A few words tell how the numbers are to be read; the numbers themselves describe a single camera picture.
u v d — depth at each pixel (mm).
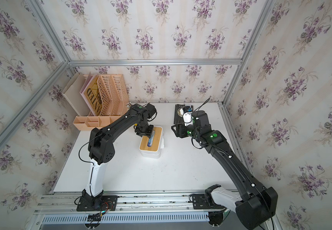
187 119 652
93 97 956
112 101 1186
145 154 855
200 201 731
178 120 1073
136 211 719
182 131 637
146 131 799
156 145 840
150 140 886
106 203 726
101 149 556
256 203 367
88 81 927
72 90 891
